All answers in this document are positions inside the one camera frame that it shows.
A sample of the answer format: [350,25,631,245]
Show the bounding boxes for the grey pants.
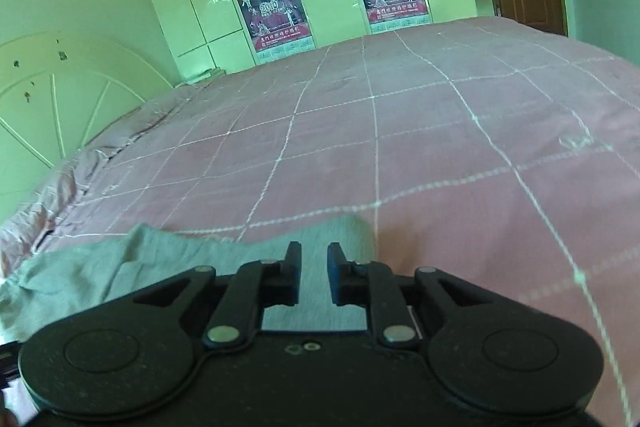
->
[0,215,377,344]

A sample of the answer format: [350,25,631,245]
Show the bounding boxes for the pale rounded headboard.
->
[0,32,177,226]

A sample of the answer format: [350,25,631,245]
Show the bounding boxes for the pale stack of papers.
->
[181,67,227,86]

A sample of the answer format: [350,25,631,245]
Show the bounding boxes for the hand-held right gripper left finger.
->
[132,240,303,353]

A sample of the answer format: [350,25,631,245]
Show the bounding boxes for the pink pillow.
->
[0,149,121,282]
[87,79,213,155]

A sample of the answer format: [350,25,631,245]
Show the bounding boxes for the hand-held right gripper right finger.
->
[327,242,497,351]

